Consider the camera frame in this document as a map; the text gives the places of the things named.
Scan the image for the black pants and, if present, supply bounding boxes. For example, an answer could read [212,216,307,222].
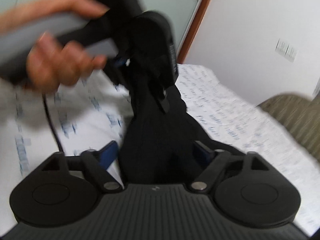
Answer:
[119,89,213,185]

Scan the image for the person's left hand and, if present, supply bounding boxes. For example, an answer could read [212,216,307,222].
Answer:
[1,0,108,94]

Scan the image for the white script-print bed sheet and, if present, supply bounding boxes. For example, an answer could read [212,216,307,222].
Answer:
[1,64,319,235]

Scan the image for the olive upholstered headboard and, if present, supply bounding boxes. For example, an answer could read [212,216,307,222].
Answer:
[258,94,319,160]

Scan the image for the black cable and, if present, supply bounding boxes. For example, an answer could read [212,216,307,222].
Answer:
[42,93,66,156]

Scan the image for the brown wooden door frame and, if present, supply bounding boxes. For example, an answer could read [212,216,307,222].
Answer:
[177,0,211,64]

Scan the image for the white wall socket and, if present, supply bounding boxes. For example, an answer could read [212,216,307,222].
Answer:
[275,39,298,63]

